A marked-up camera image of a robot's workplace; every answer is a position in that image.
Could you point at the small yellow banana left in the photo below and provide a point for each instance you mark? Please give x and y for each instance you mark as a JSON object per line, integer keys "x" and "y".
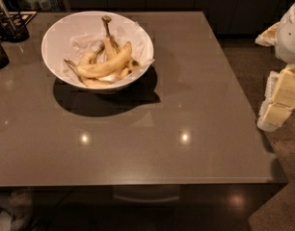
{"x": 91, "y": 57}

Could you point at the black wire pen holder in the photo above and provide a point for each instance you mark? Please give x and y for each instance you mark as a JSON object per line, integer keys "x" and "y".
{"x": 12, "y": 24}

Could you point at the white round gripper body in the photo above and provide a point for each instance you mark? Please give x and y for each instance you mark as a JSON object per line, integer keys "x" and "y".
{"x": 290, "y": 36}

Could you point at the white ceramic bowl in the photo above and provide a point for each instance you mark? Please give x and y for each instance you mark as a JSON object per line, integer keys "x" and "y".
{"x": 55, "y": 47}

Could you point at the large yellow banana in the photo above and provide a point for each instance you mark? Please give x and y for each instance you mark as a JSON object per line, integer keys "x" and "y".
{"x": 104, "y": 69}

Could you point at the white paper bowl liner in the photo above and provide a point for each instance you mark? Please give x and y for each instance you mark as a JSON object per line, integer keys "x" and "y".
{"x": 123, "y": 33}

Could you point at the cream flat gripper finger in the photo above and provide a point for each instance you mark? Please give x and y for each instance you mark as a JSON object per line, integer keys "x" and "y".
{"x": 279, "y": 101}

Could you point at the yellow banana at bowl bottom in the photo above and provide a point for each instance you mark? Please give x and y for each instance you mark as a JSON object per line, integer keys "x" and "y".
{"x": 93, "y": 83}

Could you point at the yellow banana with long stem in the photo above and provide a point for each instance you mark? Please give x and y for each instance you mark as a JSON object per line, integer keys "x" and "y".
{"x": 111, "y": 49}

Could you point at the small spotted banana right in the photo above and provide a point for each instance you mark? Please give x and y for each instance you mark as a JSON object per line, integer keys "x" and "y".
{"x": 129, "y": 68}

